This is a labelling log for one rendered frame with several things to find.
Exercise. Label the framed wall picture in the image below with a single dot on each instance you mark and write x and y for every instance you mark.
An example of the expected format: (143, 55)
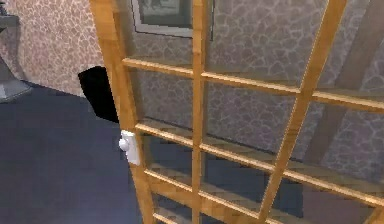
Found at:
(163, 16)

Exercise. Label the black box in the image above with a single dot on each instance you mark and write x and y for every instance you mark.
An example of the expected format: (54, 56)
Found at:
(98, 93)

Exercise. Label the wooden glass-paned room door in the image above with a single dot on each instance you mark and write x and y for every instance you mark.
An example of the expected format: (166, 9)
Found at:
(198, 100)

